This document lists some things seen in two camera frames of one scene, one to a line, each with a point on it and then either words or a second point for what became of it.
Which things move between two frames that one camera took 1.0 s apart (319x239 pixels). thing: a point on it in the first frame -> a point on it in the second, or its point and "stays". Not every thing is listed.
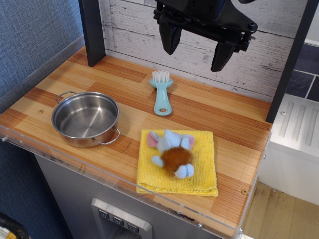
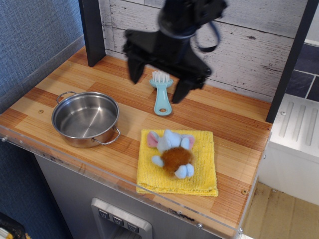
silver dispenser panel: x=113 y=223 stays
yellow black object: x=11 y=229 stays
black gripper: x=220 y=20 -> x=173 y=56
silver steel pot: x=79 y=118 stays
